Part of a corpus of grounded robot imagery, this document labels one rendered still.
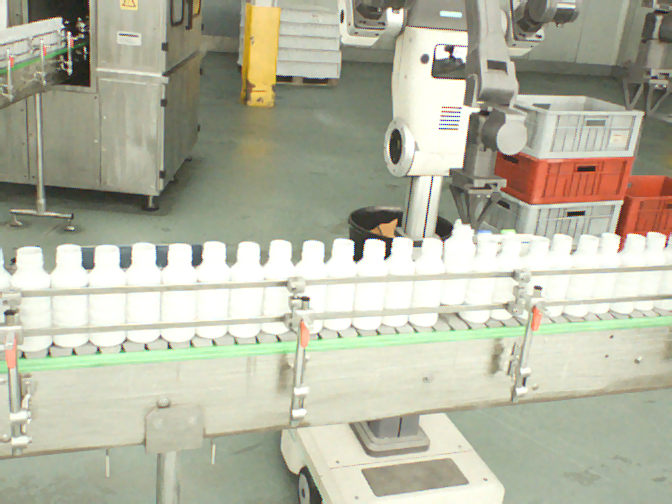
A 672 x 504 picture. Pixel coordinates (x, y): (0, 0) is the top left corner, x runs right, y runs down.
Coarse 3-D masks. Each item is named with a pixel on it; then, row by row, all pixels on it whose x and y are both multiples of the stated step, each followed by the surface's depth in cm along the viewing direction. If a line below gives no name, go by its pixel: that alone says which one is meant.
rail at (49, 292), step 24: (48, 288) 119; (72, 288) 120; (96, 288) 121; (120, 288) 123; (144, 288) 124; (168, 288) 125; (192, 288) 127; (216, 288) 128; (240, 288) 129; (336, 312) 137; (360, 312) 139; (384, 312) 141; (408, 312) 142; (432, 312) 144; (24, 336) 120
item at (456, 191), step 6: (450, 186) 140; (456, 186) 139; (486, 186) 137; (492, 186) 136; (456, 192) 140; (462, 192) 140; (456, 198) 140; (456, 204) 141; (462, 204) 141; (462, 210) 141; (462, 216) 141; (462, 222) 142; (468, 222) 142
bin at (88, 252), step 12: (84, 252) 181; (120, 252) 183; (156, 252) 186; (192, 252) 189; (84, 264) 182; (120, 264) 184; (156, 264) 187; (192, 264) 190; (108, 456) 144; (108, 468) 145
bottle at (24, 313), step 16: (32, 256) 118; (16, 272) 119; (32, 272) 119; (32, 288) 118; (32, 304) 119; (48, 304) 122; (32, 320) 120; (48, 320) 122; (48, 336) 123; (32, 352) 123
